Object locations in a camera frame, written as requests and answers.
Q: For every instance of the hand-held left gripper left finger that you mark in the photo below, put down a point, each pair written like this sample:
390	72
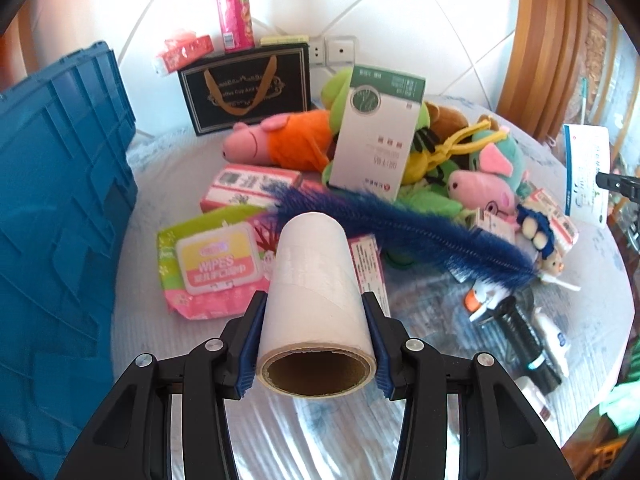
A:
250	355

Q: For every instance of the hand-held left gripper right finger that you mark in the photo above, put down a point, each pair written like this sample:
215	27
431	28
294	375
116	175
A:
378	355

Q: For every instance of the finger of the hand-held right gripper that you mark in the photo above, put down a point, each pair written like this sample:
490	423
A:
620	184

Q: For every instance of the white and blue box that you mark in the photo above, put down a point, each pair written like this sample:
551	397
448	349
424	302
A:
585	160

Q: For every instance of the white film roll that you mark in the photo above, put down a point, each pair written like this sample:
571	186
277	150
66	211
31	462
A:
315	300

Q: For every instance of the blue plastic crate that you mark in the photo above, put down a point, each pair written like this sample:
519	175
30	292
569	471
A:
60	185

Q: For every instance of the pink and white packet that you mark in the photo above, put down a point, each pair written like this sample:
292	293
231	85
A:
560	225

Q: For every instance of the pink and white card box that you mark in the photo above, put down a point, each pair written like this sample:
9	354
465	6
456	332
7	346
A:
367	265

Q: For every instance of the small doll with blue hair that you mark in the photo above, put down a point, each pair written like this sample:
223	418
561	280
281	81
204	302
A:
535	222

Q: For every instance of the pink and green wipes pack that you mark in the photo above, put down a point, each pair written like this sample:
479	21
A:
215	260

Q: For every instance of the white and orange bottle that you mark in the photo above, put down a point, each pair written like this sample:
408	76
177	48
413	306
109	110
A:
475	300

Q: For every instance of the teal plush with pink ear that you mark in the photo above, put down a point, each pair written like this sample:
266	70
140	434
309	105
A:
500	160

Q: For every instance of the blue feather wand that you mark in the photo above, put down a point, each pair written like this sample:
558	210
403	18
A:
425	235

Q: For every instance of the pink pig plush with glasses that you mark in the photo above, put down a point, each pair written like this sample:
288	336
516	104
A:
475	185

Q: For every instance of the black flashlight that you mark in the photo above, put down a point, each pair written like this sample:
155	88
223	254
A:
525	340

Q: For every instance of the small white box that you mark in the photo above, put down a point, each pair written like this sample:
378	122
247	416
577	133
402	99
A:
535	395

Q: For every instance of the pink floral box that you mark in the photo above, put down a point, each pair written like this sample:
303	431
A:
240	185

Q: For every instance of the brown plush toy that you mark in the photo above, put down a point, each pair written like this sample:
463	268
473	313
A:
450	117

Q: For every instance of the white and green box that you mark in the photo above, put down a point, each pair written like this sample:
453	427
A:
372	160

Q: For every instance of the yellow and black plush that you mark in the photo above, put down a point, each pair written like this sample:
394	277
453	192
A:
425	160

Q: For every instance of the pig plush in orange dress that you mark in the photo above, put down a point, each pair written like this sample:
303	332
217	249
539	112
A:
295	142

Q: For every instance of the green cloth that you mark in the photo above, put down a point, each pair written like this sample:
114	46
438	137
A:
622	405

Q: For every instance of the black gift bag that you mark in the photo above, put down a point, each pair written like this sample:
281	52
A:
290	105

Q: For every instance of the green frog plush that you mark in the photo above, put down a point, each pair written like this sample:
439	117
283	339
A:
335	87

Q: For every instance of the red tissue pack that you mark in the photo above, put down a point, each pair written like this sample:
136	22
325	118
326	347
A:
185	52

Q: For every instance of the yellow flat pack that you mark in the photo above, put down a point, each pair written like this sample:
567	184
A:
282	40

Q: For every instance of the pink and yellow cylindrical can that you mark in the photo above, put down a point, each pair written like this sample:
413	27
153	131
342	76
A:
235	10

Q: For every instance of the wooden door frame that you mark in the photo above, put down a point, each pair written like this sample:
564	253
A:
540	35

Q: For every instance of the white wall socket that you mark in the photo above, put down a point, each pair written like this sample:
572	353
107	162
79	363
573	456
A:
317	51
341	50

